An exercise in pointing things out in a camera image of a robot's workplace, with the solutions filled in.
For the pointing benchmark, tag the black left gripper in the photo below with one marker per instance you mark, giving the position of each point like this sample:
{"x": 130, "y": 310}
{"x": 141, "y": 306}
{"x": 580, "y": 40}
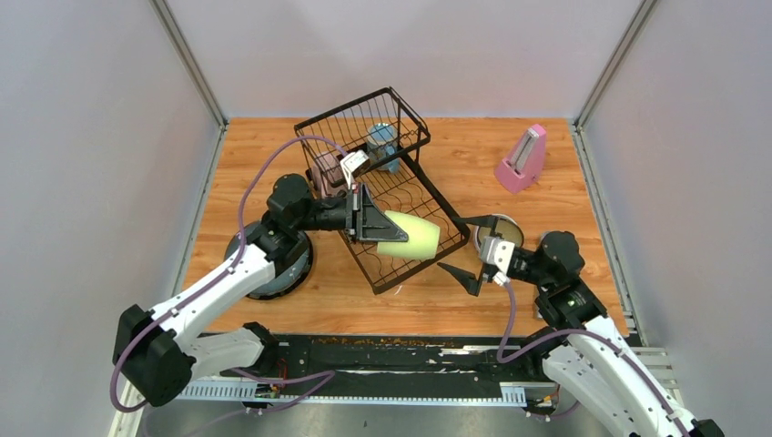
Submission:
{"x": 369, "y": 223}

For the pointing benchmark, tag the blue butterfly mug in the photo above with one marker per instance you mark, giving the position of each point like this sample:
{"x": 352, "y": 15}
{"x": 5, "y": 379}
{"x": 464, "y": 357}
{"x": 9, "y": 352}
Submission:
{"x": 381, "y": 141}

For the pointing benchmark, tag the pink metronome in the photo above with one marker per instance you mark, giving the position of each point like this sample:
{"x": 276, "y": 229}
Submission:
{"x": 523, "y": 165}

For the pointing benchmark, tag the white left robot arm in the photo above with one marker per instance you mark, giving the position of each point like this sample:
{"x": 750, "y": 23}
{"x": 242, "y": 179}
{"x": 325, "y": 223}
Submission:
{"x": 161, "y": 350}

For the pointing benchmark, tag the pink ceramic mug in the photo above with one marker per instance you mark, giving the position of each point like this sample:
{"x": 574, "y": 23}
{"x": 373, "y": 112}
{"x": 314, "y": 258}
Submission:
{"x": 326, "y": 175}

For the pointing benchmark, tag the light green mug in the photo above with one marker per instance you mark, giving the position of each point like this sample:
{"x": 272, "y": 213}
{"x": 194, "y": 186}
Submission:
{"x": 423, "y": 238}

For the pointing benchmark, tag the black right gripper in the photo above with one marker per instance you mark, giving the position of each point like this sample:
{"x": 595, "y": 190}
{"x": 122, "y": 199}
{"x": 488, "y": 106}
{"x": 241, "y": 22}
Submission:
{"x": 467, "y": 279}

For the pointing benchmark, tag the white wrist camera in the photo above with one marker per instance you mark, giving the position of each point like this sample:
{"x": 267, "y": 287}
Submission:
{"x": 496, "y": 255}
{"x": 354, "y": 164}

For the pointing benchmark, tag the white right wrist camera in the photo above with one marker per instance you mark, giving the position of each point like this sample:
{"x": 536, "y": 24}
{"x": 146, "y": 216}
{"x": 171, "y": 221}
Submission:
{"x": 496, "y": 255}

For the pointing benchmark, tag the black wire dish rack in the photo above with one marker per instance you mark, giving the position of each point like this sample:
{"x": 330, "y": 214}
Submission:
{"x": 398, "y": 183}

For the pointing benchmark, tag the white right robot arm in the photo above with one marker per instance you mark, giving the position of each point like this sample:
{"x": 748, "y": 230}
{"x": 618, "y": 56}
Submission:
{"x": 580, "y": 349}

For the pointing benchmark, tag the patterned ceramic bowl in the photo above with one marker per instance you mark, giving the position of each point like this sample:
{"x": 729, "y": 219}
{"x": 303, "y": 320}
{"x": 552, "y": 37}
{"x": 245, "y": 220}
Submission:
{"x": 505, "y": 226}

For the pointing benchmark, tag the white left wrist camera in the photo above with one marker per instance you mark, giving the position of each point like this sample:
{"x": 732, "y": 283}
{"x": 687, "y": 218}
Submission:
{"x": 354, "y": 164}

